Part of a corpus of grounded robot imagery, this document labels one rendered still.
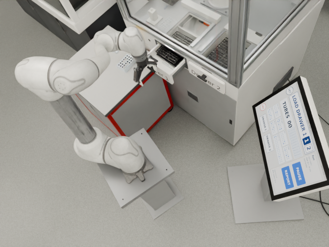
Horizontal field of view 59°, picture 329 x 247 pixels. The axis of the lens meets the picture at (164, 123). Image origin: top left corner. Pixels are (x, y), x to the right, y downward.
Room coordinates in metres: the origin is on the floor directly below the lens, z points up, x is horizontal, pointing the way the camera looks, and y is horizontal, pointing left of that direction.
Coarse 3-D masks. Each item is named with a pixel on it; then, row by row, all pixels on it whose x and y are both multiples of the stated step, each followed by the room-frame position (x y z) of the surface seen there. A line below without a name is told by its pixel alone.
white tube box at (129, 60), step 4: (124, 56) 1.53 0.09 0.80; (128, 56) 1.51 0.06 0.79; (120, 60) 1.50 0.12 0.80; (124, 60) 1.49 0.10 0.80; (128, 60) 1.48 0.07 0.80; (132, 60) 1.46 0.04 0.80; (120, 64) 1.47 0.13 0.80; (124, 64) 1.46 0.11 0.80; (132, 64) 1.45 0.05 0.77; (120, 68) 1.44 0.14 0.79; (128, 68) 1.43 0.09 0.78; (124, 72) 1.42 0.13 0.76
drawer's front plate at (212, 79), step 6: (192, 66) 1.12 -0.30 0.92; (198, 66) 1.09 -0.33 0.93; (192, 72) 1.13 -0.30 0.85; (198, 72) 1.08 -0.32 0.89; (204, 72) 1.04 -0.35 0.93; (210, 78) 0.99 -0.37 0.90; (216, 78) 0.96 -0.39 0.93; (210, 84) 0.99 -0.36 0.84; (216, 84) 0.95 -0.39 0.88; (222, 84) 0.91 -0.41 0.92; (222, 90) 0.91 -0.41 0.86
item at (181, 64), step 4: (160, 44) 1.42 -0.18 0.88; (156, 48) 1.41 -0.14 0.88; (148, 52) 1.39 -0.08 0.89; (152, 52) 1.39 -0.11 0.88; (156, 52) 1.40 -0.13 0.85; (152, 56) 1.38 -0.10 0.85; (156, 56) 1.38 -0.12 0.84; (152, 60) 1.36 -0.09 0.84; (160, 60) 1.33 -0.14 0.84; (164, 60) 1.32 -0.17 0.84; (184, 60) 1.21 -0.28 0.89; (160, 64) 1.30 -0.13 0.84; (180, 64) 1.19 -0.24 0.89; (184, 64) 1.20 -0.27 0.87; (164, 68) 1.25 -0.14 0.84; (168, 68) 1.24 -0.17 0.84; (176, 68) 1.17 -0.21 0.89; (180, 68) 1.18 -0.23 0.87; (172, 72) 1.15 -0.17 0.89; (176, 72) 1.16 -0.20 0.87; (172, 76) 1.14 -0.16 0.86
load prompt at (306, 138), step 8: (296, 96) 0.55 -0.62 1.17; (296, 104) 0.51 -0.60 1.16; (296, 112) 0.48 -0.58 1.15; (296, 120) 0.45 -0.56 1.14; (304, 120) 0.42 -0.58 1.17; (304, 128) 0.39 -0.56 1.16; (304, 136) 0.36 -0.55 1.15; (304, 144) 0.33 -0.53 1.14; (312, 144) 0.31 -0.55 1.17; (304, 152) 0.30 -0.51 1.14
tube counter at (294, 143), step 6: (288, 126) 0.45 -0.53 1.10; (294, 126) 0.43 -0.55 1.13; (288, 132) 0.42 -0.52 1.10; (294, 132) 0.40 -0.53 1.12; (294, 138) 0.38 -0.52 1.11; (294, 144) 0.36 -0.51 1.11; (294, 150) 0.33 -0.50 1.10; (300, 150) 0.32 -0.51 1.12; (294, 156) 0.31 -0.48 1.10; (300, 156) 0.30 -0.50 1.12
